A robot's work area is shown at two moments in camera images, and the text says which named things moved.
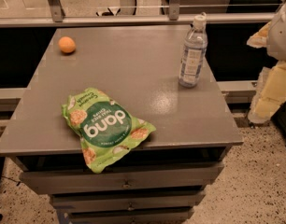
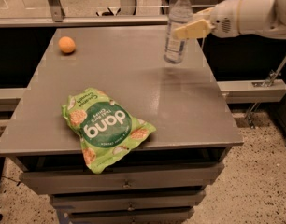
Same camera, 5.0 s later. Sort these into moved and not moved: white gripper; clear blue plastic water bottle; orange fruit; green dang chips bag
Moved: clear blue plastic water bottle; white gripper
Not moved: green dang chips bag; orange fruit
